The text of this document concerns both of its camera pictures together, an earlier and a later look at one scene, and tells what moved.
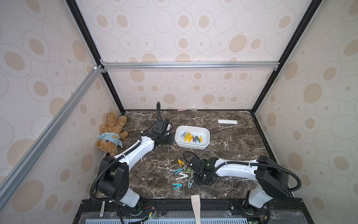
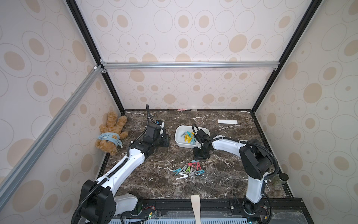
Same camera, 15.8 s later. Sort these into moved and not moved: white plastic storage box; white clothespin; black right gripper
Moved: black right gripper
Not moved: white plastic storage box; white clothespin
